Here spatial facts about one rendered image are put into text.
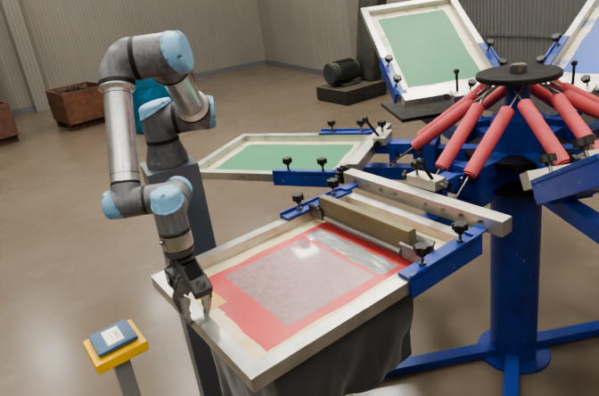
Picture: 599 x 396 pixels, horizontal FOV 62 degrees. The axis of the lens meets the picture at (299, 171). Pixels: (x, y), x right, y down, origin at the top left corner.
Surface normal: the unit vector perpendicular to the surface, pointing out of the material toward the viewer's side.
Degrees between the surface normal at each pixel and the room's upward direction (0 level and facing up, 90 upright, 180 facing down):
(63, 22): 90
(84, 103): 90
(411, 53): 32
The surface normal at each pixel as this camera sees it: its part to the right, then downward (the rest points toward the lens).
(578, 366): -0.14, -0.93
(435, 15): -0.05, -0.61
